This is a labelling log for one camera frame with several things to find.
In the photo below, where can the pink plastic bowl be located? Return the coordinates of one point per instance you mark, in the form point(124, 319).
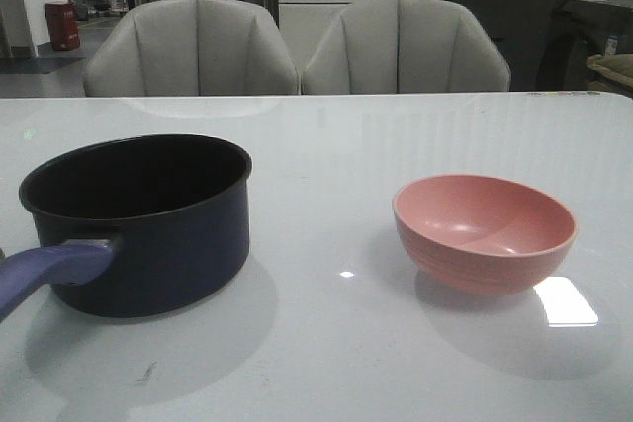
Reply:
point(483, 235)

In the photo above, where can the right grey upholstered chair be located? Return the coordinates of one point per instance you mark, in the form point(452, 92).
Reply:
point(404, 47)

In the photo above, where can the grey upholstered chair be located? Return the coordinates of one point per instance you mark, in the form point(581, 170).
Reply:
point(189, 48)
point(404, 47)

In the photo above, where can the dark blue saucepan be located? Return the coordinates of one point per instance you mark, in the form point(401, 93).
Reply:
point(134, 227)

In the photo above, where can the left grey upholstered chair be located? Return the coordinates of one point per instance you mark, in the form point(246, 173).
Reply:
point(189, 48)

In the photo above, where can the red trash bin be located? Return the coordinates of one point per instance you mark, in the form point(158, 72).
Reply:
point(62, 27)

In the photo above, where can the dark glass side table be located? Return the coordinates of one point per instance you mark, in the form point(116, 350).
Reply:
point(579, 29)

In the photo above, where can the beige cushion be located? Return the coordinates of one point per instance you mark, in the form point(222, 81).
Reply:
point(611, 73)

